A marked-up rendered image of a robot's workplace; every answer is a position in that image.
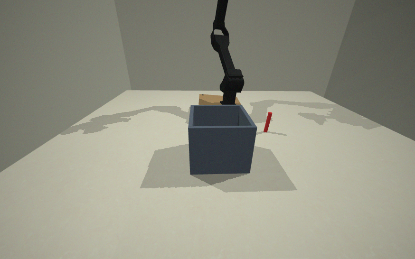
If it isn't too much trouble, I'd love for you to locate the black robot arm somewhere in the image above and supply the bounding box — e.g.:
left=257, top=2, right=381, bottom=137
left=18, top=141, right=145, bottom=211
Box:
left=210, top=0, right=244, bottom=105

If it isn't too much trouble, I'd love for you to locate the red peg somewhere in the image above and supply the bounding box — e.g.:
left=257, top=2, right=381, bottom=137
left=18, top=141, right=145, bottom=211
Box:
left=264, top=112, right=272, bottom=132

